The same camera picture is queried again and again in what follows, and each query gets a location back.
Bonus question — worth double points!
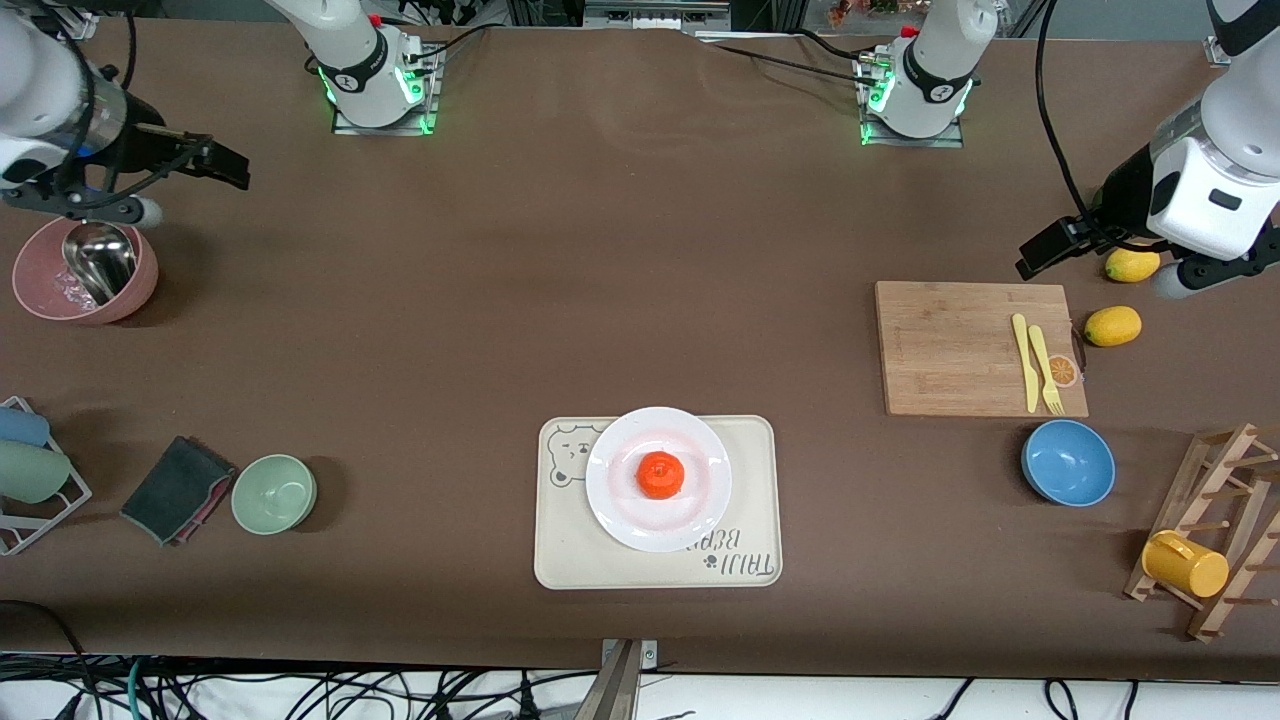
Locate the orange fruit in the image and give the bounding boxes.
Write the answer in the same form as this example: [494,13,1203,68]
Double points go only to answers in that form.
[637,451,686,499]

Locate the white round plate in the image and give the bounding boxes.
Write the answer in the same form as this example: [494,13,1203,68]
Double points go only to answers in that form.
[586,406,733,553]

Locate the yellow lemon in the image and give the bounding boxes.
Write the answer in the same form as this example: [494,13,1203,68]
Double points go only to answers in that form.
[1085,306,1142,348]
[1105,248,1161,283]

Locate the yellow plastic fork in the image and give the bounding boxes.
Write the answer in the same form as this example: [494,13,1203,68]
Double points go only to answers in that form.
[1028,324,1065,416]

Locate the orange slice charm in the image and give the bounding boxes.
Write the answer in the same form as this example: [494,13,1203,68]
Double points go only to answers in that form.
[1047,325,1087,390]

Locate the yellow plastic knife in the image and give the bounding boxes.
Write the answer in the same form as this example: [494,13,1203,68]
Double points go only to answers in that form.
[1011,313,1041,414]

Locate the stainless steel cup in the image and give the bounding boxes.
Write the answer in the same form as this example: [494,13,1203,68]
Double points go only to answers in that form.
[62,224,138,306]

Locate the wooden cutting board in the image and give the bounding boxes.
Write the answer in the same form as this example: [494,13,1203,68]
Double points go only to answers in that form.
[876,281,1089,417]

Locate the pink bowl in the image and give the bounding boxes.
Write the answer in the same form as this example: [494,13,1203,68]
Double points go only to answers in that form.
[12,218,159,325]

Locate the blue bowl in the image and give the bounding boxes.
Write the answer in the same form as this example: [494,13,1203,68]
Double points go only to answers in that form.
[1021,419,1116,508]

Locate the wooden peg rack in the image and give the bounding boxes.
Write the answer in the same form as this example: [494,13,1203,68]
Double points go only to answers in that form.
[1124,422,1280,643]

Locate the light blue cup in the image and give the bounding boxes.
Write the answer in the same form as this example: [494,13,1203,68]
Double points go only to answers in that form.
[0,406,51,448]

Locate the dark grey folded cloth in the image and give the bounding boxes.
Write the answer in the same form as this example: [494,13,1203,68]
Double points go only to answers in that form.
[120,436,239,547]

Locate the pale green bowl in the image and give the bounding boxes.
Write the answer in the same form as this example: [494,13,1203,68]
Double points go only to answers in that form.
[231,454,318,536]

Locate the yellow mug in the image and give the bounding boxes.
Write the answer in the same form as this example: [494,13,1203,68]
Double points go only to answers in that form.
[1141,530,1230,599]

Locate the pale green cup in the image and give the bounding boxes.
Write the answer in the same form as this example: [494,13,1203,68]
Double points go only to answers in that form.
[0,440,73,504]

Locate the cream tray with bear print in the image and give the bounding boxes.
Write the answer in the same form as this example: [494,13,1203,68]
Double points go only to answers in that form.
[534,415,783,590]

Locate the grey power strip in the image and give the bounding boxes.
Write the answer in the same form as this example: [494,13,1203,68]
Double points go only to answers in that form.
[585,0,731,31]

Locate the aluminium profile bar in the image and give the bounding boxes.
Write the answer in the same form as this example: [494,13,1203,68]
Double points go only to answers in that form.
[583,638,661,720]

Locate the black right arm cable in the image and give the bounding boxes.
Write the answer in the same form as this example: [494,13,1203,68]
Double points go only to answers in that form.
[118,8,141,101]

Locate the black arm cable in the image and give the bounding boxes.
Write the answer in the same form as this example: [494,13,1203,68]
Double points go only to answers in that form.
[118,8,141,101]
[1035,0,1116,241]

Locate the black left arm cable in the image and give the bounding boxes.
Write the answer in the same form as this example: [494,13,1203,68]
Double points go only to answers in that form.
[1035,0,1116,241]

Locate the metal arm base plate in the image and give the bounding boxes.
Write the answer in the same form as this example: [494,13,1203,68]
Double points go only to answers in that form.
[860,55,966,149]
[333,42,441,137]

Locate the black base cable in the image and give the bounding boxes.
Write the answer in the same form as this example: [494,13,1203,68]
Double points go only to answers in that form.
[405,22,501,63]
[695,35,886,86]

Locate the white wire rack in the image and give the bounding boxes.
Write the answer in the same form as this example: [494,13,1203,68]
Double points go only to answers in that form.
[0,396,93,557]

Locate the black floor cable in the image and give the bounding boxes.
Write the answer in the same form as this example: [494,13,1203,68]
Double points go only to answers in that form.
[0,598,101,720]

